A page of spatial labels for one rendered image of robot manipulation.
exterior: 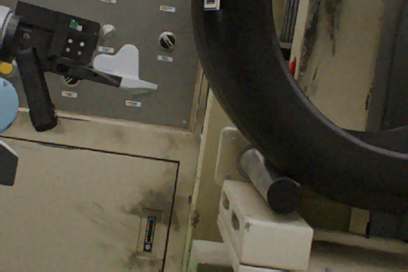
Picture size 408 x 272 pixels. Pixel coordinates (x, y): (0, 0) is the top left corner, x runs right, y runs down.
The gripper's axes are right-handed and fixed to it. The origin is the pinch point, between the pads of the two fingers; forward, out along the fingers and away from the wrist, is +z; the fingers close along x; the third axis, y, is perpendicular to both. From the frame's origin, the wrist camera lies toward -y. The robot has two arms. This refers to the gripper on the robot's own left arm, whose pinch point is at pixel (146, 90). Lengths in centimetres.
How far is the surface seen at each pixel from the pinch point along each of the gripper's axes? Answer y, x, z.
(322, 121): 2.7, -12.3, 22.1
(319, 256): -16.4, 1.8, 29.9
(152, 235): -30, 55, 9
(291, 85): 6.1, -12.3, 17.1
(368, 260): -15.5, 4.1, 37.5
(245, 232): -13.7, -10.2, 16.9
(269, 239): -13.8, -10.3, 20.1
